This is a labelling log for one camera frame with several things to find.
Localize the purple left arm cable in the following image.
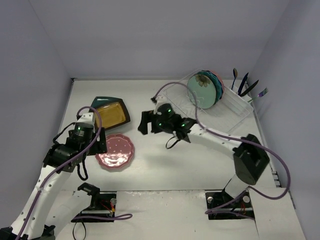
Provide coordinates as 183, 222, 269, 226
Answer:
14, 106, 133, 240

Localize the light green flower plate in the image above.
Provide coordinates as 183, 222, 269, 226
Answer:
187, 73, 217, 109

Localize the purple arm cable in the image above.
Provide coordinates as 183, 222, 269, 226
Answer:
152, 81, 291, 221
14, 106, 133, 240

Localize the teal embossed plate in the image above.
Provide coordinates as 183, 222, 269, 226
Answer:
207, 71, 222, 103

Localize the dark teal square plate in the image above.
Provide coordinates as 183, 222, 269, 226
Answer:
91, 96, 123, 109

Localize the iridescent fork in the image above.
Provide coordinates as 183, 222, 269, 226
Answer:
248, 87, 269, 103

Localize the yellow square plate black rim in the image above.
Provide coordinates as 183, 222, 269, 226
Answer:
94, 100, 131, 130

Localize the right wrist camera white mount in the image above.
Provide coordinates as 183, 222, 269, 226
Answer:
150, 95, 171, 115

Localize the red plate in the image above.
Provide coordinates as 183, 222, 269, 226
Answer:
95, 133, 135, 171

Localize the black knife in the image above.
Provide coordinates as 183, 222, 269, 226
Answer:
240, 79, 260, 97

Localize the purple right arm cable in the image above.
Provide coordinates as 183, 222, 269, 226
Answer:
152, 81, 291, 221

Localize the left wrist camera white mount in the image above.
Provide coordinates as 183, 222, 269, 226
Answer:
76, 112, 96, 127

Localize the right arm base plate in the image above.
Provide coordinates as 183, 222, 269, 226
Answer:
205, 191, 255, 221

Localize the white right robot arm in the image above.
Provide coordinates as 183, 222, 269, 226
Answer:
137, 103, 270, 206

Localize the blue polka dot plate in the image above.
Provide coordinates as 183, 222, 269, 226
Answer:
211, 70, 225, 99

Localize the pink polka dot plate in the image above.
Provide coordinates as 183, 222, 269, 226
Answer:
211, 70, 225, 89

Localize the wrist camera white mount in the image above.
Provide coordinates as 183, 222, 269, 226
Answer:
150, 95, 171, 115
76, 112, 96, 127

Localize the white cutlery holder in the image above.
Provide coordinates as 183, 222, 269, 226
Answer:
222, 86, 254, 118

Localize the clear wire dish rack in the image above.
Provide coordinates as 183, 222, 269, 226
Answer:
159, 68, 253, 133

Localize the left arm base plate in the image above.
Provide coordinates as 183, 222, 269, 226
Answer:
71, 191, 117, 223

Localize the dark blue spoon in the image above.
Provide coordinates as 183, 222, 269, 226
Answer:
230, 68, 238, 90

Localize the blue knife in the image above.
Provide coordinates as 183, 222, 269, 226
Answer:
237, 72, 249, 96

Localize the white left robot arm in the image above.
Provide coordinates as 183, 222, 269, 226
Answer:
0, 120, 107, 240

